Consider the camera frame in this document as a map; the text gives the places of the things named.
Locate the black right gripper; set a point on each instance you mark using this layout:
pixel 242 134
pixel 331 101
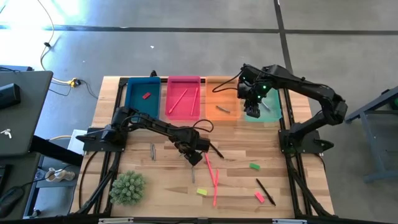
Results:
pixel 253 87

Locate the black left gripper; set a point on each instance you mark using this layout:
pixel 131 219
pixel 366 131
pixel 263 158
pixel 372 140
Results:
pixel 185 140

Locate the silver grey pen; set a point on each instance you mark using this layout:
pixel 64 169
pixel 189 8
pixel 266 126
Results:
pixel 266 106

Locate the black pen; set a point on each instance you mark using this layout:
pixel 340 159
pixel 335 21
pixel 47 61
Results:
pixel 265 192
pixel 216 151

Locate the grey crayon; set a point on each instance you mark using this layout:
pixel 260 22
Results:
pixel 192 175
pixel 223 109
pixel 151 151

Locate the green eraser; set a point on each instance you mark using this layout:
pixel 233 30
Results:
pixel 255 166

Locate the pink eraser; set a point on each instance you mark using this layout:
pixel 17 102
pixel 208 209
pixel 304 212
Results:
pixel 259 197

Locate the red eraser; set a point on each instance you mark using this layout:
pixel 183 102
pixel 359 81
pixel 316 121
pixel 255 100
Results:
pixel 146 96

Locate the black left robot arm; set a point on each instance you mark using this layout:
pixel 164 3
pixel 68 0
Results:
pixel 149 123

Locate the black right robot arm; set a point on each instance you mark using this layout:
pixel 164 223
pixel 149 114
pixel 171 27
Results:
pixel 311 85

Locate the teal plastic bin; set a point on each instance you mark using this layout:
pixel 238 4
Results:
pixel 273 112

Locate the orange plastic bin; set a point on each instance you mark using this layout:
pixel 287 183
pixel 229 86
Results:
pixel 222 96

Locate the yellow-green eraser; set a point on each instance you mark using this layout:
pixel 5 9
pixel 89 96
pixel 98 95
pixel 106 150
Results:
pixel 202 192

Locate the pink plastic bin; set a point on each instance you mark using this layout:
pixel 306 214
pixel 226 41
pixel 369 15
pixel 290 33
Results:
pixel 186 112

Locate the blue plastic bin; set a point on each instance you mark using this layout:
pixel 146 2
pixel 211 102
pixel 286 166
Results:
pixel 149 109

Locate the small green artificial plant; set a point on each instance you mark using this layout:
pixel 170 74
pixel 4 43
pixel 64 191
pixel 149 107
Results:
pixel 127 188

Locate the blue-grey metal stand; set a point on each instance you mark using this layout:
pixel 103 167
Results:
pixel 367 107

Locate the white box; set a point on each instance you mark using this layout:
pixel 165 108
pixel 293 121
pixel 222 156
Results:
pixel 74 143

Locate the beige plastic holder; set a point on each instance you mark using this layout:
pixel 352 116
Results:
pixel 59 175

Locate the black desk support beam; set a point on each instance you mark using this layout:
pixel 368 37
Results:
pixel 56 151

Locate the yellow power plug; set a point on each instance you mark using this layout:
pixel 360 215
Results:
pixel 74 82

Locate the grey desk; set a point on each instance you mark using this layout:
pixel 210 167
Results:
pixel 28 118

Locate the small white object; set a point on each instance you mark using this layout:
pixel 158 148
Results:
pixel 7 133

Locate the black box device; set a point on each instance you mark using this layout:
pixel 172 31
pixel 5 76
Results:
pixel 9 96

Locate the flat black device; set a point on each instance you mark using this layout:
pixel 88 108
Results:
pixel 15 68

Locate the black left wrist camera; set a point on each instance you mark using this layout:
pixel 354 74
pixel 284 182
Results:
pixel 204 144

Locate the silver metal bracket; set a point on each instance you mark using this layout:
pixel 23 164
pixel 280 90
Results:
pixel 116 220
pixel 289 221

